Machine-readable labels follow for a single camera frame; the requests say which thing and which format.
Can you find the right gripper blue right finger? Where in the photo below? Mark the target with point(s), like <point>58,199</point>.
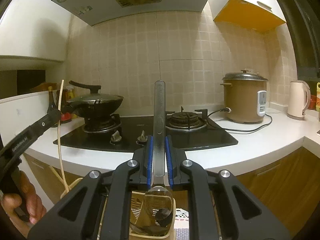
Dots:
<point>220,206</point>

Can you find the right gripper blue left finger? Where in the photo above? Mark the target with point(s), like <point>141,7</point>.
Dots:
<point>99,205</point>

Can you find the clear plastic spoon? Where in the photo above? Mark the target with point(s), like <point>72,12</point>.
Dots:
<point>157,196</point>

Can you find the wooden chopstick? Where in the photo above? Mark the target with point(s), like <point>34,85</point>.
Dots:
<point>59,131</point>
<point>63,181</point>

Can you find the person's left hand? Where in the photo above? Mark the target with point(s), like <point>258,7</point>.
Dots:
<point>33,202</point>

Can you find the tan plastic utensil basket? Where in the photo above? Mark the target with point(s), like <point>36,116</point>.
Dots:
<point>141,216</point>

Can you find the black plastic spoon right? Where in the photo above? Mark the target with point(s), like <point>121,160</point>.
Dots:
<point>160,223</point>

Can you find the black gas stove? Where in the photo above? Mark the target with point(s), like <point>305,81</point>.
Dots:
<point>188,131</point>

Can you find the striped woven table mat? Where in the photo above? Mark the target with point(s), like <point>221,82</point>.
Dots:
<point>181,224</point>

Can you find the dark soy sauce bottle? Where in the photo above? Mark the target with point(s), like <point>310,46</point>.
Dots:
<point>51,105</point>

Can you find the red label sauce bottle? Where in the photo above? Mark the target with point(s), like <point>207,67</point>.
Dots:
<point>66,109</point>

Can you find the black wok with lid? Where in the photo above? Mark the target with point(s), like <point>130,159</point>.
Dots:
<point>94,105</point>

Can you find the brown rice cooker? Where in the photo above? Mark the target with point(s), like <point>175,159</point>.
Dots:
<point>246,95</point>

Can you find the white electric kettle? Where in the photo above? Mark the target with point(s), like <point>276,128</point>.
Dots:
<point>299,100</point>

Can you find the yellow oil bottle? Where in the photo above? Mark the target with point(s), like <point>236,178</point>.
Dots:
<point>318,97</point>

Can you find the dark window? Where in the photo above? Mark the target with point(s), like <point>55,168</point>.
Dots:
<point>302,18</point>

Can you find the white wall cabinet left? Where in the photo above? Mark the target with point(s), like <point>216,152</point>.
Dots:
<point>35,29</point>

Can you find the orange white wall cabinet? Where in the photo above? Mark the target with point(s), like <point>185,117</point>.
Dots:
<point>259,15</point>

